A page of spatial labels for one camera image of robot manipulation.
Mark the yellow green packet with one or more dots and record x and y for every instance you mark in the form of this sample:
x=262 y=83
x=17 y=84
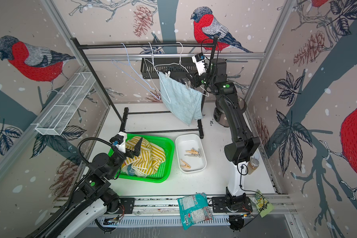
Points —
x=263 y=206

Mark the white hanger with yellow towel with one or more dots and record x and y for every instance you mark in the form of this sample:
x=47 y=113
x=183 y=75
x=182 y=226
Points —
x=157 y=74

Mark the white wire mesh shelf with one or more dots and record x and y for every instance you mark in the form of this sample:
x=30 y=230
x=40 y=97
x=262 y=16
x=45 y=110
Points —
x=60 y=114

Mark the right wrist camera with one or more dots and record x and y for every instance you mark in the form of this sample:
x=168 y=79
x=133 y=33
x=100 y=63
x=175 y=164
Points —
x=199 y=61

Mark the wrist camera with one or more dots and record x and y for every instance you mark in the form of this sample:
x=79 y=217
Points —
x=119 y=142
x=199 y=61

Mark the small glass bottle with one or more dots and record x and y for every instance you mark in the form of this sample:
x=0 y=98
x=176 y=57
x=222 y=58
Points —
x=253 y=165

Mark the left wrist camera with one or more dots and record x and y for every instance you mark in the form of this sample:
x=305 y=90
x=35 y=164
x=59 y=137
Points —
x=119 y=142

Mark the light blue towel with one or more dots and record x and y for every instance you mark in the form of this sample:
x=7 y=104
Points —
x=183 y=102

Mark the silver rice cooker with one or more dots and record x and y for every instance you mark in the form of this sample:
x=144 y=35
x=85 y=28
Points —
x=220 y=116

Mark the yellow striped towel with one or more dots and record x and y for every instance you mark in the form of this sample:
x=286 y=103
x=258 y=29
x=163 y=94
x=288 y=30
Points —
x=147 y=164

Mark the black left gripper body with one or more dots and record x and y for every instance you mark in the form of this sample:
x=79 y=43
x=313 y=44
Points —
x=129 y=153

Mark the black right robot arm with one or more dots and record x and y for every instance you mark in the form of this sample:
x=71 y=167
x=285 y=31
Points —
x=244 y=144

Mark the teal snack packet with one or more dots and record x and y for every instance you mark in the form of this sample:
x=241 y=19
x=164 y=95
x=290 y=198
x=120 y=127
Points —
x=194 y=209

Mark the green plastic basket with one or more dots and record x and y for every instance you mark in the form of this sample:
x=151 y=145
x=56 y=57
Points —
x=165 y=143

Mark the white hanger with blue towel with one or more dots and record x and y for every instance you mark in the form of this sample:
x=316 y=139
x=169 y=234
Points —
x=190 y=77

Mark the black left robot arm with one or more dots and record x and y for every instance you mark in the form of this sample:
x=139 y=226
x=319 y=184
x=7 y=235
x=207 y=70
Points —
x=91 y=196

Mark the black wall basket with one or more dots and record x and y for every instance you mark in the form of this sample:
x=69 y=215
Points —
x=179 y=68

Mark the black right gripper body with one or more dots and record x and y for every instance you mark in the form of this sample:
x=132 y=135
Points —
x=207 y=79

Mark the white rectangular tray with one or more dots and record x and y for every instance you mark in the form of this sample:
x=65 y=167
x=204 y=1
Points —
x=189 y=142

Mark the beige clothespin yellow towel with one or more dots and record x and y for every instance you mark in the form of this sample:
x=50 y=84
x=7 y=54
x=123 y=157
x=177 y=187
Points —
x=192 y=153
x=184 y=164

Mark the black clothes rack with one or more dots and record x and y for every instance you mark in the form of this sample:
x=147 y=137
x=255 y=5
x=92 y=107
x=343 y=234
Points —
x=134 y=100

